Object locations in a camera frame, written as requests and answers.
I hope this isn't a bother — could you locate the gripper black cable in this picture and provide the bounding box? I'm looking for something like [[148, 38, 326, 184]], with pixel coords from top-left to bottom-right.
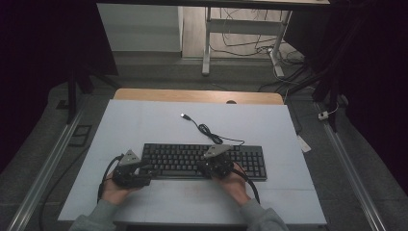
[[96, 154, 125, 204], [232, 167, 261, 205]]

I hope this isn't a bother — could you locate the black keyboard cable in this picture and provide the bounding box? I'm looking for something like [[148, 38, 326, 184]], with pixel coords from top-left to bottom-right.
[[180, 113, 246, 146]]

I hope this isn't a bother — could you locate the tangle of floor cables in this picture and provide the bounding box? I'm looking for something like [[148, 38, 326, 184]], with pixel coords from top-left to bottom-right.
[[210, 8, 319, 94]]

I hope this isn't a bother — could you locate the black keyboard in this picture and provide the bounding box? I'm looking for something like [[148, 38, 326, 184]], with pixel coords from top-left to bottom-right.
[[138, 142, 268, 182]]

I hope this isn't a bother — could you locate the white desk frame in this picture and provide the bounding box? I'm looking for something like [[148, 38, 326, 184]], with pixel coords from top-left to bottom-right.
[[201, 6, 293, 78]]

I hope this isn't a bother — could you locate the white cabinet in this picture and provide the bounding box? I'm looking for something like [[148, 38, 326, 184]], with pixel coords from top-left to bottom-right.
[[96, 3, 185, 53]]

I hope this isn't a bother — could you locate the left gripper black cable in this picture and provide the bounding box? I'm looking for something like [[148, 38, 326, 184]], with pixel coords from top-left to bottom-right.
[[96, 154, 125, 204]]

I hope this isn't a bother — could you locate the person's right hand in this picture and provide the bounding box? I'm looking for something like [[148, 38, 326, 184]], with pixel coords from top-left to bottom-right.
[[212, 163, 252, 207]]

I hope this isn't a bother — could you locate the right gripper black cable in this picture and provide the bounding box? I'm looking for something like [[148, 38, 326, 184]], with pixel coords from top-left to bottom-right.
[[232, 167, 261, 205]]

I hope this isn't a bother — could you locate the person's left hand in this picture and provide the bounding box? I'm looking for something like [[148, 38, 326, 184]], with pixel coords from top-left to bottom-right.
[[100, 171, 142, 206]]

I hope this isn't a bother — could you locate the white paper tag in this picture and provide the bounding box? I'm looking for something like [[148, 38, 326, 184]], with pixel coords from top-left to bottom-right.
[[296, 135, 313, 154]]

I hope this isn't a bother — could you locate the aluminium rail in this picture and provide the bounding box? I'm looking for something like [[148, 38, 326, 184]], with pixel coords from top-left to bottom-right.
[[316, 102, 389, 231], [6, 107, 86, 231]]

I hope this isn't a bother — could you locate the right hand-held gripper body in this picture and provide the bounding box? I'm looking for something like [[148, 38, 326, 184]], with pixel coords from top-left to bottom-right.
[[199, 143, 235, 180]]

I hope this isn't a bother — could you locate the black metal stand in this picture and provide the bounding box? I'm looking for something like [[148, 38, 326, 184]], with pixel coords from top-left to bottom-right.
[[65, 62, 121, 125], [312, 61, 342, 133]]

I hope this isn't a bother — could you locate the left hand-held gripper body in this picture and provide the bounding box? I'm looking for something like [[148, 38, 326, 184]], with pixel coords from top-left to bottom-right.
[[112, 149, 152, 190]]

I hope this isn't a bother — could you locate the white table mat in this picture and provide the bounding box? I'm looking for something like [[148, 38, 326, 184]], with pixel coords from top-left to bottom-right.
[[57, 98, 328, 226]]

